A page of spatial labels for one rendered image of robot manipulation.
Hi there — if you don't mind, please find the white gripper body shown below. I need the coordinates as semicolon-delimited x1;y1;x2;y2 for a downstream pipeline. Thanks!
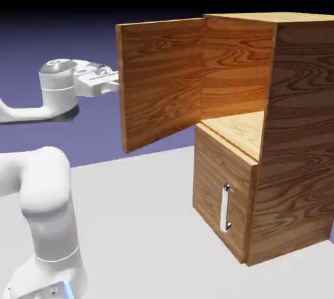
77;63;121;98

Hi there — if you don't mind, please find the wooden cabinet door without handle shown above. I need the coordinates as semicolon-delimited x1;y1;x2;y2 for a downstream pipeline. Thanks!
115;18;205;154

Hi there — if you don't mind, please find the wooden cabinet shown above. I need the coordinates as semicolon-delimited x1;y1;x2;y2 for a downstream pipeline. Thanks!
192;12;334;268

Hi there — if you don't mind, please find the wooden cabinet door with handle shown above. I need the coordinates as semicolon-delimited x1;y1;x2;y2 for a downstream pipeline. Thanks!
192;122;258;264

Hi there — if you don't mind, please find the silver curved door handle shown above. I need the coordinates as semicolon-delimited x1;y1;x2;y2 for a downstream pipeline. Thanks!
219;183;235;234

